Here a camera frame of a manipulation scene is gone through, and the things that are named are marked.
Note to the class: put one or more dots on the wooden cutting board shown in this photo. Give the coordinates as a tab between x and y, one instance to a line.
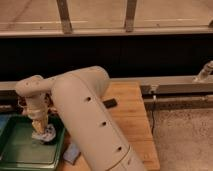
130	115

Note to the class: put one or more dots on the metal post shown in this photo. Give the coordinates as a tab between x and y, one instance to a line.
64	16
130	15

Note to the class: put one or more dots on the small black block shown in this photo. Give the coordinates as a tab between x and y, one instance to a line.
110	103

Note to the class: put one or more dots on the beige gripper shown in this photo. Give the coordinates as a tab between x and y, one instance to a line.
39	124

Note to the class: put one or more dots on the blue grey sponge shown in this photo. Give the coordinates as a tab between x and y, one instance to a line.
71	154

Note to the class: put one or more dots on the green plastic tray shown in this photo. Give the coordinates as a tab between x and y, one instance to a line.
20	152

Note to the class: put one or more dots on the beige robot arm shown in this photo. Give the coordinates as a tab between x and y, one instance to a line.
76	96

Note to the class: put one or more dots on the left metal post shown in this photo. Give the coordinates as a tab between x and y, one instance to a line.
64	16

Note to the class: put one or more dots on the right metal post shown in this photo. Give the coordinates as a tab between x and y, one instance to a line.
130	15

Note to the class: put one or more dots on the grey white towel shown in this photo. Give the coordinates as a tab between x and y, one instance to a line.
48	135

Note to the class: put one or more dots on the grey metal rail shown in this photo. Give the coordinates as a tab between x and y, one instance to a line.
148	85

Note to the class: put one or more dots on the metal pipe fitting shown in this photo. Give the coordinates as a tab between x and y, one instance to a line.
205	72

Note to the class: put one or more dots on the blue object at left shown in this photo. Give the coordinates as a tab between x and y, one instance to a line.
2	120

